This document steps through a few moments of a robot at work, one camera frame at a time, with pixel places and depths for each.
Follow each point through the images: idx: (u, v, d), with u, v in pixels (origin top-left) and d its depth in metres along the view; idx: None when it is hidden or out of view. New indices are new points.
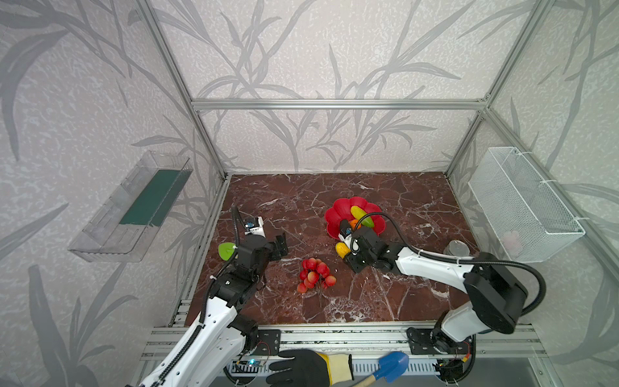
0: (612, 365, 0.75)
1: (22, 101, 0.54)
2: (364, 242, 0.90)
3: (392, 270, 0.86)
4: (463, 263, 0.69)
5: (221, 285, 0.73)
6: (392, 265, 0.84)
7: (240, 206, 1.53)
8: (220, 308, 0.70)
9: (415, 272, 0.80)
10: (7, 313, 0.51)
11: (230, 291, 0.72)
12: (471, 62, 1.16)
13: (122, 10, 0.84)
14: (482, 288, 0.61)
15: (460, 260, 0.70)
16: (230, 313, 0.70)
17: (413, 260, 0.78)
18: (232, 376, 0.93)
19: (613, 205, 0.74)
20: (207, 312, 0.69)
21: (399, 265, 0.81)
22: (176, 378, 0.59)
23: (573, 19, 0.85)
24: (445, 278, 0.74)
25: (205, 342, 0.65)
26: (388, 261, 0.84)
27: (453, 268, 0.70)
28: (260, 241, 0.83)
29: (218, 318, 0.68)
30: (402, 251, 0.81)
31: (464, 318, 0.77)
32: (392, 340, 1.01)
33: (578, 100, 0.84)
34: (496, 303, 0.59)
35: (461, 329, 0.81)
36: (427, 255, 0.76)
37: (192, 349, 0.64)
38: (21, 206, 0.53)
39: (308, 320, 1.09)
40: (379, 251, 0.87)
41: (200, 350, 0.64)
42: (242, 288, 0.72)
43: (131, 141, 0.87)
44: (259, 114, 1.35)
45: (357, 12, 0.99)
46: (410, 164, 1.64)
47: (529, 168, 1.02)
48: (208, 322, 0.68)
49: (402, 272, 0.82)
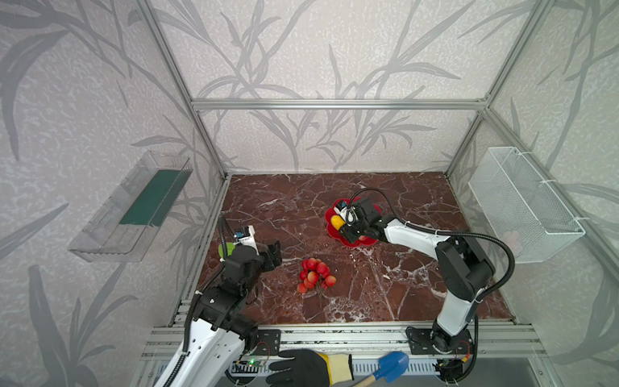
0: (612, 365, 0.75)
1: (21, 101, 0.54)
2: (360, 210, 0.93)
3: (380, 237, 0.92)
4: (441, 233, 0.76)
5: (207, 302, 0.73)
6: (380, 234, 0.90)
7: (240, 206, 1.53)
8: (204, 331, 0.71)
9: (399, 241, 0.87)
10: (7, 313, 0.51)
11: (217, 309, 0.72)
12: (471, 62, 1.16)
13: (122, 10, 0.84)
14: (449, 252, 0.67)
15: (439, 231, 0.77)
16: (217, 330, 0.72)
17: (400, 230, 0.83)
18: (231, 376, 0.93)
19: (613, 205, 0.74)
20: (191, 337, 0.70)
21: (385, 232, 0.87)
22: None
23: (573, 19, 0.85)
24: (423, 247, 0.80)
25: (192, 368, 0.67)
26: (377, 228, 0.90)
27: (431, 236, 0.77)
28: (250, 253, 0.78)
29: (201, 343, 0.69)
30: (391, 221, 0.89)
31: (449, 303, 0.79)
32: (392, 340, 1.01)
33: (578, 100, 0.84)
34: (459, 268, 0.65)
35: (451, 317, 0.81)
36: (413, 225, 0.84)
37: (177, 379, 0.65)
38: (21, 206, 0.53)
39: (308, 320, 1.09)
40: (372, 220, 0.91)
41: (186, 377, 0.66)
42: (228, 305, 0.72)
43: (131, 141, 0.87)
44: (259, 114, 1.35)
45: (357, 12, 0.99)
46: (411, 164, 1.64)
47: (529, 168, 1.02)
48: (193, 348, 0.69)
49: (388, 239, 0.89)
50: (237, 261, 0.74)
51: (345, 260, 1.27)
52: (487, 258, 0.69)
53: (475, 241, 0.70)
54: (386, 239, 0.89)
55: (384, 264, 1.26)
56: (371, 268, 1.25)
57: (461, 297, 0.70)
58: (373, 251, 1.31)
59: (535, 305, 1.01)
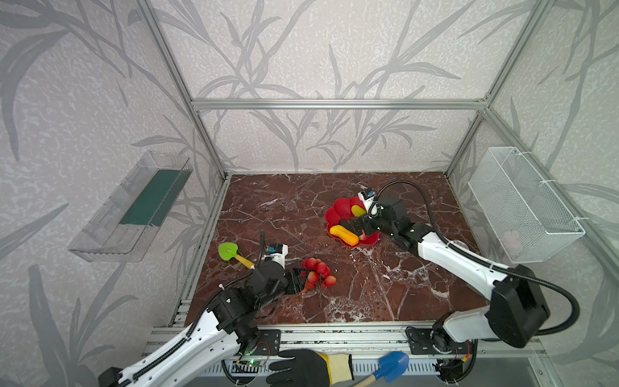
0: (612, 365, 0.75)
1: (21, 101, 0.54)
2: (390, 211, 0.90)
3: (410, 249, 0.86)
4: (496, 269, 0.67)
5: (221, 301, 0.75)
6: (411, 245, 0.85)
7: (240, 206, 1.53)
8: (209, 326, 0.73)
9: (435, 260, 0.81)
10: (7, 312, 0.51)
11: (230, 311, 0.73)
12: (470, 61, 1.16)
13: (122, 10, 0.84)
14: (507, 298, 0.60)
15: (494, 266, 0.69)
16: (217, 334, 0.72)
17: (438, 249, 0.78)
18: (231, 376, 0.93)
19: (613, 205, 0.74)
20: (197, 326, 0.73)
21: (421, 247, 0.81)
22: (147, 382, 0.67)
23: (573, 19, 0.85)
24: (468, 276, 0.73)
25: (185, 354, 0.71)
26: (409, 238, 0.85)
27: (483, 270, 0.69)
28: (279, 273, 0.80)
29: (202, 336, 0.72)
30: (430, 238, 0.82)
31: (468, 319, 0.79)
32: (392, 340, 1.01)
33: (578, 100, 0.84)
34: (514, 316, 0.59)
35: (464, 329, 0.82)
36: (456, 249, 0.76)
37: (168, 359, 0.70)
38: (21, 206, 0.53)
39: (308, 319, 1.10)
40: (402, 223, 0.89)
41: (176, 360, 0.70)
42: (239, 312, 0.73)
43: (131, 141, 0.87)
44: (259, 114, 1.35)
45: (357, 12, 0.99)
46: (410, 164, 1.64)
47: (529, 168, 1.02)
48: (193, 338, 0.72)
49: (422, 255, 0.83)
50: (265, 275, 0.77)
51: (345, 260, 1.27)
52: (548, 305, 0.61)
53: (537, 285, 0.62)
54: (418, 255, 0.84)
55: (384, 264, 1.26)
56: (371, 268, 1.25)
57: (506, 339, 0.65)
58: (374, 251, 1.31)
59: None
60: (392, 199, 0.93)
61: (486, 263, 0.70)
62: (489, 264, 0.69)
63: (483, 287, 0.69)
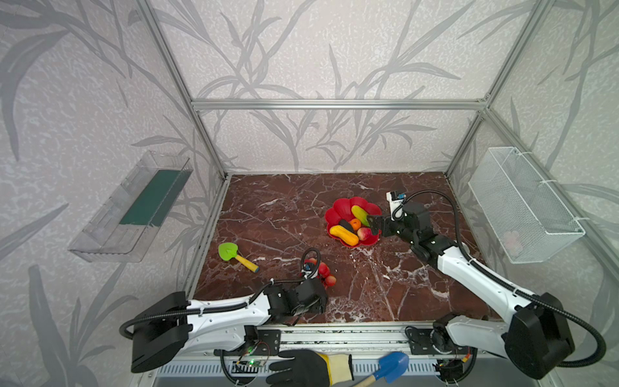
0: (612, 365, 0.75)
1: (21, 101, 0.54)
2: (416, 221, 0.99)
3: (429, 260, 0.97)
4: (520, 294, 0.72)
5: (272, 293, 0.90)
6: (431, 255, 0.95)
7: (240, 206, 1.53)
8: (263, 308, 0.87)
9: (456, 275, 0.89)
10: (7, 313, 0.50)
11: (276, 304, 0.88)
12: (470, 62, 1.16)
13: (122, 10, 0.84)
14: (533, 328, 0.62)
15: (517, 290, 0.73)
16: (261, 317, 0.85)
17: (459, 265, 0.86)
18: (231, 376, 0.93)
19: (613, 205, 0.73)
20: (255, 301, 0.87)
21: (440, 260, 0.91)
22: (206, 322, 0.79)
23: (573, 20, 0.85)
24: (488, 296, 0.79)
25: (238, 317, 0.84)
26: (429, 250, 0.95)
27: (504, 293, 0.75)
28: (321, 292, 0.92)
29: (256, 311, 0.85)
30: (451, 254, 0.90)
31: (478, 331, 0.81)
32: (392, 340, 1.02)
33: (578, 100, 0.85)
34: (537, 347, 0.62)
35: (467, 336, 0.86)
36: (477, 268, 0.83)
37: (226, 314, 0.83)
38: (21, 207, 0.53)
39: (308, 320, 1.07)
40: (423, 234, 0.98)
41: (231, 318, 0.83)
42: (282, 308, 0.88)
43: (131, 141, 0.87)
44: (258, 114, 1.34)
45: (357, 13, 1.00)
46: (410, 164, 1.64)
47: (529, 168, 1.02)
48: (250, 308, 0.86)
49: (442, 268, 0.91)
50: (313, 289, 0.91)
51: (345, 260, 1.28)
52: (567, 335, 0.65)
53: (561, 318, 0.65)
54: (438, 268, 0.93)
55: (384, 264, 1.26)
56: (371, 268, 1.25)
57: (521, 366, 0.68)
58: (374, 251, 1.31)
59: None
60: (417, 208, 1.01)
61: (509, 287, 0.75)
62: (513, 288, 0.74)
63: (504, 309, 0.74)
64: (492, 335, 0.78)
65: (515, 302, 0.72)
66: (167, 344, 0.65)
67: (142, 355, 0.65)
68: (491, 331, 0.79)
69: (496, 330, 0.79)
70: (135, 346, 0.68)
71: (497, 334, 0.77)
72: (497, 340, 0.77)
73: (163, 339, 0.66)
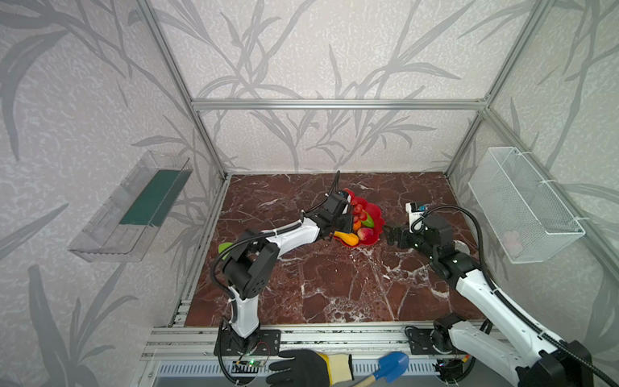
0: (612, 365, 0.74)
1: (21, 101, 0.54)
2: (438, 235, 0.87)
3: (447, 279, 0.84)
4: (546, 338, 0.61)
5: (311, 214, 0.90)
6: (450, 276, 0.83)
7: (240, 206, 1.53)
8: (312, 221, 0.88)
9: (475, 301, 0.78)
10: (7, 313, 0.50)
11: (317, 218, 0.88)
12: (471, 62, 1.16)
13: (122, 10, 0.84)
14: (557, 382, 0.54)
15: (545, 333, 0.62)
16: (315, 232, 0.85)
17: (481, 293, 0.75)
18: (231, 376, 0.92)
19: (613, 205, 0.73)
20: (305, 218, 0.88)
21: (460, 283, 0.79)
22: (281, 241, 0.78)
23: (573, 19, 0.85)
24: (511, 334, 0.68)
25: (299, 236, 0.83)
26: (449, 268, 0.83)
27: (529, 332, 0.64)
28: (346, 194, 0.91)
29: (309, 225, 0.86)
30: (475, 277, 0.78)
31: (488, 351, 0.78)
32: (392, 340, 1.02)
33: (578, 100, 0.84)
34: None
35: (470, 347, 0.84)
36: (503, 299, 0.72)
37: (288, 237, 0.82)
38: (21, 206, 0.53)
39: (308, 320, 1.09)
40: (446, 249, 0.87)
41: (295, 239, 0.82)
42: (321, 222, 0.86)
43: (131, 142, 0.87)
44: (259, 114, 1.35)
45: (357, 12, 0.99)
46: (410, 163, 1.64)
47: (529, 168, 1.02)
48: (305, 224, 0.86)
49: (460, 291, 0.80)
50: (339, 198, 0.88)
51: (345, 260, 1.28)
52: None
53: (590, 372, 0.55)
54: (456, 289, 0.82)
55: (384, 264, 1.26)
56: (371, 268, 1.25)
57: None
58: (374, 251, 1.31)
59: (535, 305, 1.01)
60: (440, 222, 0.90)
61: (537, 327, 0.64)
62: (539, 330, 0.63)
63: (525, 351, 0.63)
64: (502, 361, 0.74)
65: (541, 346, 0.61)
66: (267, 258, 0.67)
67: (247, 282, 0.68)
68: (503, 357, 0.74)
69: (508, 357, 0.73)
70: (238, 277, 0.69)
71: (509, 363, 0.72)
72: (507, 368, 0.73)
73: (260, 259, 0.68)
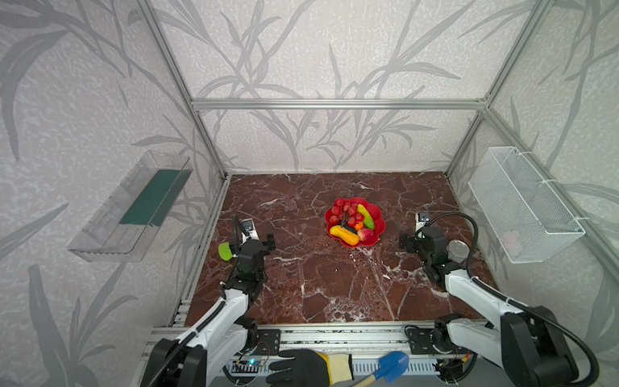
0: (612, 365, 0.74)
1: (21, 101, 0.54)
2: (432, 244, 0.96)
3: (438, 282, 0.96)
4: (512, 303, 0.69)
5: (234, 284, 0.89)
6: (440, 279, 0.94)
7: (239, 206, 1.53)
8: (238, 293, 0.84)
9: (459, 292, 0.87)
10: (7, 312, 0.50)
11: (243, 286, 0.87)
12: (471, 62, 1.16)
13: (122, 10, 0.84)
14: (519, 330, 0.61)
15: (510, 300, 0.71)
16: (243, 300, 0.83)
17: (463, 282, 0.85)
18: (231, 376, 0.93)
19: (613, 205, 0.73)
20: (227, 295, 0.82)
21: (446, 280, 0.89)
22: (209, 334, 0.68)
23: (574, 19, 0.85)
24: (487, 309, 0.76)
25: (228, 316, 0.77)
26: (438, 272, 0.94)
27: (499, 302, 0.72)
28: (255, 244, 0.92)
29: (236, 300, 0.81)
30: (457, 273, 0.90)
31: (479, 336, 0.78)
32: (392, 340, 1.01)
33: (578, 100, 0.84)
34: (524, 351, 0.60)
35: (467, 339, 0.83)
36: (479, 284, 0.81)
37: (216, 319, 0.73)
38: (21, 206, 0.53)
39: (308, 320, 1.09)
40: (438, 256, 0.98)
41: (222, 322, 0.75)
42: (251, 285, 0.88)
43: (131, 141, 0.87)
44: (259, 114, 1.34)
45: (357, 12, 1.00)
46: (411, 163, 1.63)
47: (529, 168, 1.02)
48: (230, 301, 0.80)
49: (447, 286, 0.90)
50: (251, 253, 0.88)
51: (345, 260, 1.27)
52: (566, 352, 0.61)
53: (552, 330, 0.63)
54: (446, 287, 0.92)
55: (384, 264, 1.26)
56: (371, 268, 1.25)
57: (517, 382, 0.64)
58: (374, 251, 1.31)
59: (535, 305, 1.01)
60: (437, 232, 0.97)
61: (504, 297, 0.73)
62: (505, 298, 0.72)
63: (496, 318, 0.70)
64: (492, 343, 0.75)
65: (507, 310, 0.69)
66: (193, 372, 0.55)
67: None
68: (492, 339, 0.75)
69: (496, 339, 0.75)
70: None
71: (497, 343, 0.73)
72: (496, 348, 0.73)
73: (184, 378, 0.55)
